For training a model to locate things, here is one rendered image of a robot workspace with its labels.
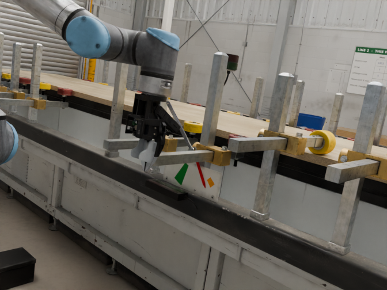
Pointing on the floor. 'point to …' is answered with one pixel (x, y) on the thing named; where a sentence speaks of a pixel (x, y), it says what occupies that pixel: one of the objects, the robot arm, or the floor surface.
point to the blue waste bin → (311, 121)
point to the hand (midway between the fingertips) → (148, 166)
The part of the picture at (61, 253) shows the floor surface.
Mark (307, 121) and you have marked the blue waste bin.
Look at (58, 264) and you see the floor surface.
